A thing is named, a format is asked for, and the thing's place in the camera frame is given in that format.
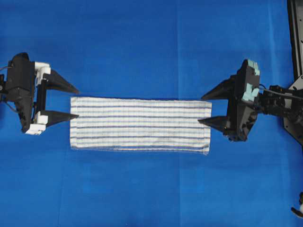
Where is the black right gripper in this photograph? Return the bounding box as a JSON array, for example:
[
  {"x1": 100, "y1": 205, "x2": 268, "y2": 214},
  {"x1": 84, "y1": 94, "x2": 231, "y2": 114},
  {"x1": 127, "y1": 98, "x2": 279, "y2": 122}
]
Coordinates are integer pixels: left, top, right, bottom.
[{"x1": 198, "y1": 59, "x2": 260, "y2": 142}]

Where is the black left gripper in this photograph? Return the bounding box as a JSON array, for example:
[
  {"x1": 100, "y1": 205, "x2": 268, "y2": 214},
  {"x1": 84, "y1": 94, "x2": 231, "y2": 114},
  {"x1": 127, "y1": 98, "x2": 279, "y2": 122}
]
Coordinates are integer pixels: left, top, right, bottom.
[{"x1": 5, "y1": 52, "x2": 80, "y2": 135}]

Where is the white blue striped towel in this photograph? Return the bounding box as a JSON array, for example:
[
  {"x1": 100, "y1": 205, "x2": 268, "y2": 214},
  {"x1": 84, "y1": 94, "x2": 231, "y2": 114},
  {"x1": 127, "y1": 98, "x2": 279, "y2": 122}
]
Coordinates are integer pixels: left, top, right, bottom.
[{"x1": 70, "y1": 97, "x2": 212, "y2": 154}]

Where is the black white clamp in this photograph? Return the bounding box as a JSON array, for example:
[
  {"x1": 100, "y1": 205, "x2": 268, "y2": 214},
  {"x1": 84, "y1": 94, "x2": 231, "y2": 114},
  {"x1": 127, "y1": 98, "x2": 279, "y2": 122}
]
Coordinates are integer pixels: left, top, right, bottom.
[{"x1": 291, "y1": 192, "x2": 303, "y2": 218}]

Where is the black table edge rail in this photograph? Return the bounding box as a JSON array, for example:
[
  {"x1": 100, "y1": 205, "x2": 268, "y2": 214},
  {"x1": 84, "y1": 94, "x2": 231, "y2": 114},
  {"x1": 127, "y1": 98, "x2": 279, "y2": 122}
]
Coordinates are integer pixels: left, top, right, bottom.
[{"x1": 287, "y1": 0, "x2": 303, "y2": 80}]

